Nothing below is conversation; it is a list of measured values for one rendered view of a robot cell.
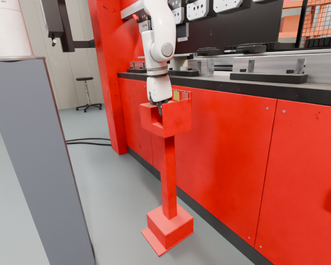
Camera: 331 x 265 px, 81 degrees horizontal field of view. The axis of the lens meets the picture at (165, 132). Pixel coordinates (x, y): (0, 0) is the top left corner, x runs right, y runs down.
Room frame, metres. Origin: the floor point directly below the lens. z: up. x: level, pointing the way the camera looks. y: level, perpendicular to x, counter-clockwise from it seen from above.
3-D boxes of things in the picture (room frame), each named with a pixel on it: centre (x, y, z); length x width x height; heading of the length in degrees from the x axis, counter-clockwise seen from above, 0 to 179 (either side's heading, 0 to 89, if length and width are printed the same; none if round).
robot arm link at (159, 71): (0.82, 0.02, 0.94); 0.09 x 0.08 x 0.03; 124
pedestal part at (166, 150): (0.90, 0.00, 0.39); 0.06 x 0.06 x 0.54; 34
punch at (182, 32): (1.36, -0.14, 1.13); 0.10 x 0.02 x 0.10; 33
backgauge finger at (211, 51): (1.46, -0.27, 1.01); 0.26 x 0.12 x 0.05; 123
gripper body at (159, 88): (0.83, 0.02, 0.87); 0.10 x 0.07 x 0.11; 124
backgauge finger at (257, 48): (1.17, -0.46, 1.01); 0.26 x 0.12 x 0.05; 123
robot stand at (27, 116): (0.75, 0.52, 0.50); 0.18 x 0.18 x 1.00; 27
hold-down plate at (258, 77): (0.82, -0.42, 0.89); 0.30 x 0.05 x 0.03; 33
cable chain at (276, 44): (1.40, -0.59, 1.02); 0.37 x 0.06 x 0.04; 33
